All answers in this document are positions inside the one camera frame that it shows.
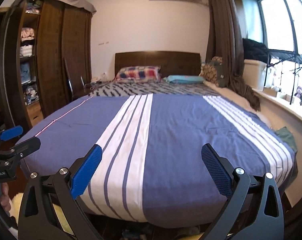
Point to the yellow fluffy rug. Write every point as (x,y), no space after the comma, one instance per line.
(37,217)

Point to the black metal rack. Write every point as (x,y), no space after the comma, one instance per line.
(287,66)

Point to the brown patterned cushion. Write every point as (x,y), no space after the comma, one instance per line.
(214,72)

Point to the black zebra pattern blanket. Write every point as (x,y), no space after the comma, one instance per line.
(115,89)

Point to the black jacket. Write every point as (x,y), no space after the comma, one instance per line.
(255,50)

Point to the dark wooden headboard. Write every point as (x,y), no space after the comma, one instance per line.
(171,62)

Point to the plaid red blue pillow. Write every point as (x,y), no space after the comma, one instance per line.
(138,74)

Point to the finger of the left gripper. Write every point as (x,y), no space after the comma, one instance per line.
(20,151)
(8,134)

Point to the person's left hand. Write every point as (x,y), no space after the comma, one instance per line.
(4,196)

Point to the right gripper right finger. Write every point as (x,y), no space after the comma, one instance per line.
(253,209)

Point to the teal pillow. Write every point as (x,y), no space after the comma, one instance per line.
(183,79)

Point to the dark wooden wardrobe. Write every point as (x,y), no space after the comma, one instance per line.
(53,37)

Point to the blue white striped bedspread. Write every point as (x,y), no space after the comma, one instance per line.
(151,168)

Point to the white storage box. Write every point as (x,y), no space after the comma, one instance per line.
(254,73)

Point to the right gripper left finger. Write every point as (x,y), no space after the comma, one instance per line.
(66,185)

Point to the brown curtain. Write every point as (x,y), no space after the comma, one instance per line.
(225,41)

